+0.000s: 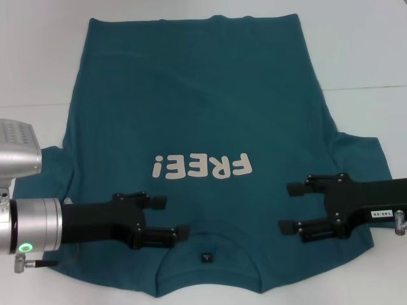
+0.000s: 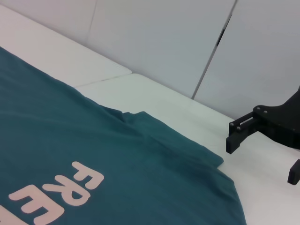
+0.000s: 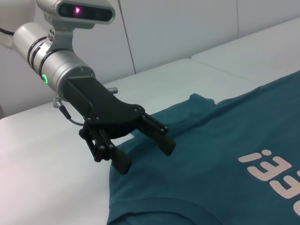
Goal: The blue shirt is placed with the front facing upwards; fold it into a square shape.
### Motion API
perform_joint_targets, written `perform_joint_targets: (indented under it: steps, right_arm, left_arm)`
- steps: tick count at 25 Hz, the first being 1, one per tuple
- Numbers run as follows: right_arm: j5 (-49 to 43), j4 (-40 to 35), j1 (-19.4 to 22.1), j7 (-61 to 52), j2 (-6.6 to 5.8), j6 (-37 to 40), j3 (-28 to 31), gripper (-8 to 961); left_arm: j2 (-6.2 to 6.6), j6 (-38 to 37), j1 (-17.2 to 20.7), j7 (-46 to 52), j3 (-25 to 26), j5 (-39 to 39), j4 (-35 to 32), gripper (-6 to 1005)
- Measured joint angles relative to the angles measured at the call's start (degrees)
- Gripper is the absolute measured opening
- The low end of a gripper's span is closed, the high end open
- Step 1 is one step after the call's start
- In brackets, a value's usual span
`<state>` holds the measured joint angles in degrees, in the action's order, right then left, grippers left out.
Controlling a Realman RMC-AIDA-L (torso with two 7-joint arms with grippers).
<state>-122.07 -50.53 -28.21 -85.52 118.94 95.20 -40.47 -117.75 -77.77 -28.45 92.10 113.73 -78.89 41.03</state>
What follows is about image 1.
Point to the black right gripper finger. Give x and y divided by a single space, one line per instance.
314 230
314 184

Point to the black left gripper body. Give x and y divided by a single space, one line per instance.
95 216

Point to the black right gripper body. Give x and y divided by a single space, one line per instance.
365 200

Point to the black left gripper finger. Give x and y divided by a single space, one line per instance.
152 202
159 236

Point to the teal FREE! print T-shirt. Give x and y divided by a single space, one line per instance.
222 95

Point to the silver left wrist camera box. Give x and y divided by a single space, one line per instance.
19 152

